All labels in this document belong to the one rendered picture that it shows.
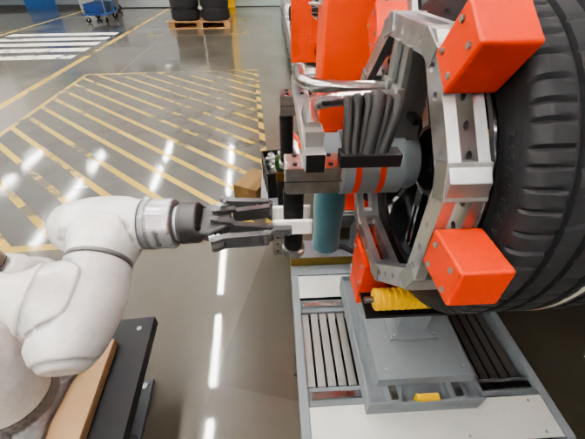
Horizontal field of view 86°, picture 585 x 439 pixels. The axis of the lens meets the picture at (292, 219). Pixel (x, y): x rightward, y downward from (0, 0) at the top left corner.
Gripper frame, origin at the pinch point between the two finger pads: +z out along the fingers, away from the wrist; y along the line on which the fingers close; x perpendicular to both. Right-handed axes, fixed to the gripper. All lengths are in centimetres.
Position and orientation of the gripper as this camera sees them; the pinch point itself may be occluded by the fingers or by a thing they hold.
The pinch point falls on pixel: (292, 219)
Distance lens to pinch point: 57.5
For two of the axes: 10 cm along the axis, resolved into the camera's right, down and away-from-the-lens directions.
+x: 0.0, -7.8, -6.3
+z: 10.0, -0.3, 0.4
